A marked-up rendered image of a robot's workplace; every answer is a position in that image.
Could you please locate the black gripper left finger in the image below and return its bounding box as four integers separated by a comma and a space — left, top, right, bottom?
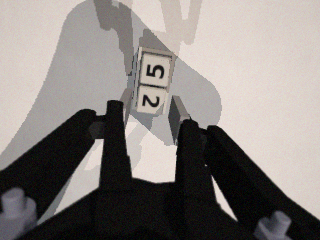
0, 88, 139, 240

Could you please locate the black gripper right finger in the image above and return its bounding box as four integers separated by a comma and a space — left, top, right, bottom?
168, 95, 320, 240

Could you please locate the white cube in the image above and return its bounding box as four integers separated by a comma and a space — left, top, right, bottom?
136, 83, 166, 115
140, 52, 172, 87

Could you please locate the beige open tray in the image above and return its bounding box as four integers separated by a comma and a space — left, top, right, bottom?
132, 46, 176, 114

